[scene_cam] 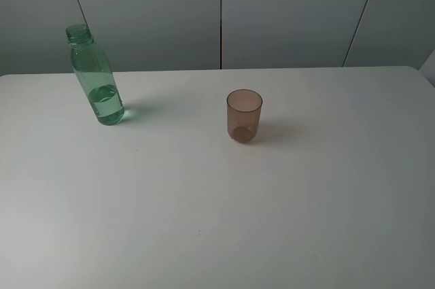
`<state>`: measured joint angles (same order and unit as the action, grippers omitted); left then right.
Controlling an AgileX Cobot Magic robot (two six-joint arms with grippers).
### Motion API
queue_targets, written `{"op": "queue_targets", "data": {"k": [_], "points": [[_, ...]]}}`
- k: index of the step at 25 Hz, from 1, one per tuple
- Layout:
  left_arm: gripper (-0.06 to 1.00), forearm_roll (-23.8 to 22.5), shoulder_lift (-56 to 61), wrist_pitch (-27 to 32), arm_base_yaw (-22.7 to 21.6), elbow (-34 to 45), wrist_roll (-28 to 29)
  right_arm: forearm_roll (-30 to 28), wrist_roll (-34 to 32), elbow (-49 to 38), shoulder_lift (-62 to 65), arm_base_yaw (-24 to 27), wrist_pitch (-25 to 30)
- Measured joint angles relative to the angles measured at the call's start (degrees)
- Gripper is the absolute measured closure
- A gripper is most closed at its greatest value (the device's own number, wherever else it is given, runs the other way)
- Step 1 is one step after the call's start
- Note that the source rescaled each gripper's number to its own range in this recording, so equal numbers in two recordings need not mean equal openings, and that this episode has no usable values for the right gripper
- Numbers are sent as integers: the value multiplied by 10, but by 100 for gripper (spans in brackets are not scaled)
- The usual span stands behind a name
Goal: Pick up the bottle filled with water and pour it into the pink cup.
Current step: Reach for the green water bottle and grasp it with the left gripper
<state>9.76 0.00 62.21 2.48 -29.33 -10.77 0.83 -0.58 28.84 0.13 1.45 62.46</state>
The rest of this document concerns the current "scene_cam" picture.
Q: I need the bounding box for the green transparent plastic bottle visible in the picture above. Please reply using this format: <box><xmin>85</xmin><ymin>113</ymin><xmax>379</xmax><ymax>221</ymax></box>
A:
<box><xmin>66</xmin><ymin>24</ymin><xmax>124</xmax><ymax>126</ymax></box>

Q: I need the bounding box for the pink transparent plastic cup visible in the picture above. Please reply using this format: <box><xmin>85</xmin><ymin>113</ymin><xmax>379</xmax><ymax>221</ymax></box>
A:
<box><xmin>226</xmin><ymin>89</ymin><xmax>263</xmax><ymax>143</ymax></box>

